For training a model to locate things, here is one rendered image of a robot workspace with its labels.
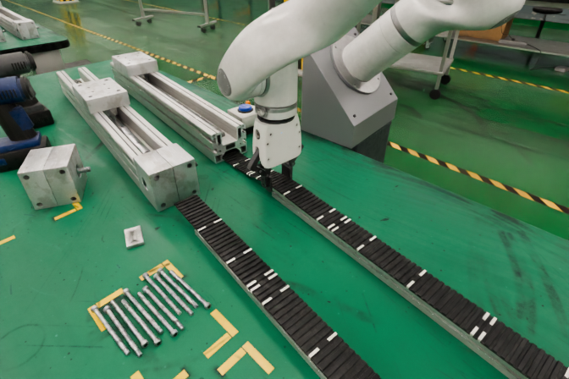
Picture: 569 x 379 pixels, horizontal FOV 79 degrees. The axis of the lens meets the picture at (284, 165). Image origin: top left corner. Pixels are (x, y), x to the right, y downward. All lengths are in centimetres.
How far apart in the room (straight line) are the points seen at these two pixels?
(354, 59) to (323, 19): 51
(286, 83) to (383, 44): 39
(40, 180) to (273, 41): 57
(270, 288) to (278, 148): 28
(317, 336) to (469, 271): 31
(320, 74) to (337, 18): 47
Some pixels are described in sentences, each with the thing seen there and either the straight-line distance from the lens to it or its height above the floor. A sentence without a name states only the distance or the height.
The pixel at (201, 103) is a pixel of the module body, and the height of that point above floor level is 86.
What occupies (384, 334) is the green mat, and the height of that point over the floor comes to 78.
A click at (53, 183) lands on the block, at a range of 87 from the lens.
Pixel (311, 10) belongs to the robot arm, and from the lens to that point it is 51.
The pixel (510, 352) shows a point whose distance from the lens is 59.
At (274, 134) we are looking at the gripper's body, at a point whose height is 95.
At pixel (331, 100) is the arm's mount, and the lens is 96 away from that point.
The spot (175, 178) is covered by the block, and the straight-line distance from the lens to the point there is 76.
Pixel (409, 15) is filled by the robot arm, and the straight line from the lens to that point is 92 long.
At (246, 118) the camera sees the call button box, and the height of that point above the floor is 83.
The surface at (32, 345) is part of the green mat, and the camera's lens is 66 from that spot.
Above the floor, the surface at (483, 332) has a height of 81.
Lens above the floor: 126
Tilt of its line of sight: 33 degrees down
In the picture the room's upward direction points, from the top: straight up
